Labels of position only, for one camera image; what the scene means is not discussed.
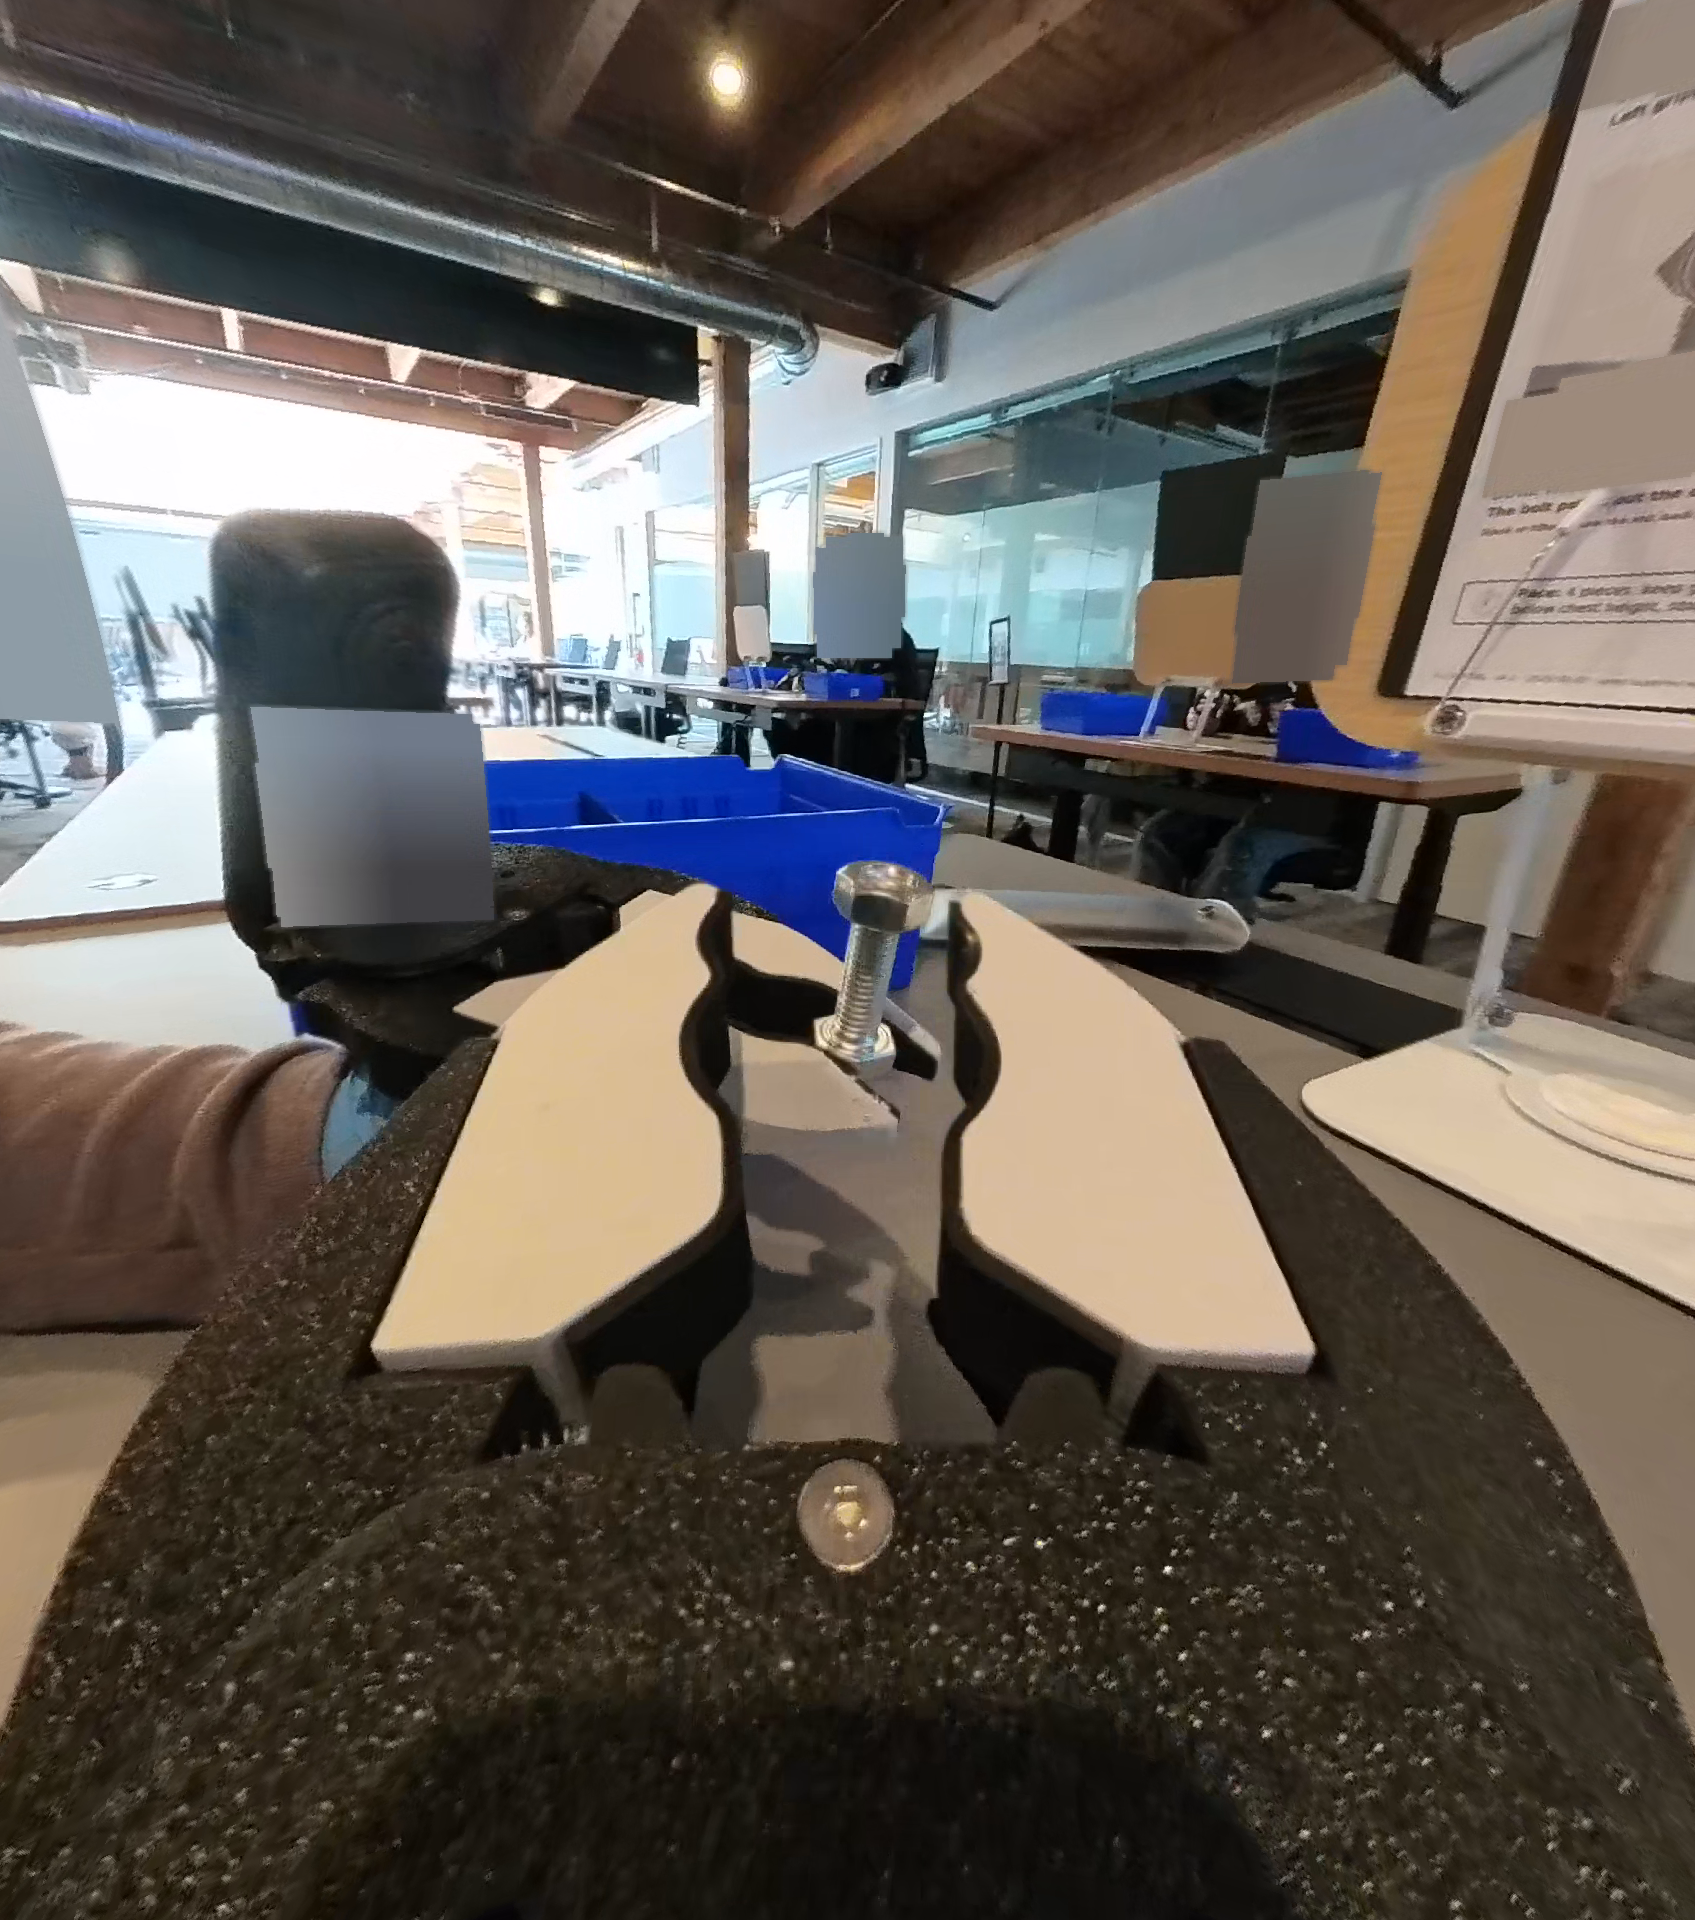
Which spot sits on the wooden table with black legs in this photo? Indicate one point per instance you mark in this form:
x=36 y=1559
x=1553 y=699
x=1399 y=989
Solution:
x=1237 y=772

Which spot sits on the silver hex bolt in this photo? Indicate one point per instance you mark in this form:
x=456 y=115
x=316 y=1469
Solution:
x=878 y=944

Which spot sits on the wooden support post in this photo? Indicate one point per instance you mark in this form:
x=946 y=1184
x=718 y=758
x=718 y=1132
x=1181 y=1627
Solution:
x=1611 y=870
x=730 y=494

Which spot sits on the round ceiling light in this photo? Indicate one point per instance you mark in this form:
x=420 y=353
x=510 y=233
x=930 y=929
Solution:
x=728 y=75

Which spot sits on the long office table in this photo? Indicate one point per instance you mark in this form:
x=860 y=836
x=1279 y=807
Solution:
x=728 y=699

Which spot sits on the blue plastic bin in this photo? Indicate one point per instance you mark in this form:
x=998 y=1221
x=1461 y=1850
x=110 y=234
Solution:
x=840 y=686
x=1335 y=743
x=1109 y=712
x=728 y=833

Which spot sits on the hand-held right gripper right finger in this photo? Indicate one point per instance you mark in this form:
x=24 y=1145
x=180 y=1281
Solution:
x=1117 y=1170

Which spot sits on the wooden board document stand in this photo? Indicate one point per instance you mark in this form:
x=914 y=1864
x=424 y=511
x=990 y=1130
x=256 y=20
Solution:
x=1537 y=1170
x=1183 y=630

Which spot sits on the black monitor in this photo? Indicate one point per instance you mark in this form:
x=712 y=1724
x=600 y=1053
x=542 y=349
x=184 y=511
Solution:
x=1215 y=511

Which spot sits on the grey pouch with snap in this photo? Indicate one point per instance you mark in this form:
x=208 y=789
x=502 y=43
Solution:
x=1087 y=918

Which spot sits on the printed instruction sheet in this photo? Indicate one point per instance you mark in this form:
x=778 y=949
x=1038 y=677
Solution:
x=1657 y=451

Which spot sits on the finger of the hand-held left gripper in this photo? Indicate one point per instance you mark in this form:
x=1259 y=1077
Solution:
x=788 y=956
x=802 y=1093

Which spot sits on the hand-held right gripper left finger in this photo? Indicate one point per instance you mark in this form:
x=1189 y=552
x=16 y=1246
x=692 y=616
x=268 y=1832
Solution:
x=562 y=1170

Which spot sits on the grey ceiling duct pipe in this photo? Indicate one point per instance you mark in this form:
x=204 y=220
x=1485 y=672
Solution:
x=486 y=254

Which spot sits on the black ceiling panel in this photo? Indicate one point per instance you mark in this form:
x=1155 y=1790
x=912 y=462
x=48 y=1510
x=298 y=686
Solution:
x=336 y=309

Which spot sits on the person's left forearm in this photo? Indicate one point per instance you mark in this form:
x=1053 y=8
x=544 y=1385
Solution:
x=82 y=1155

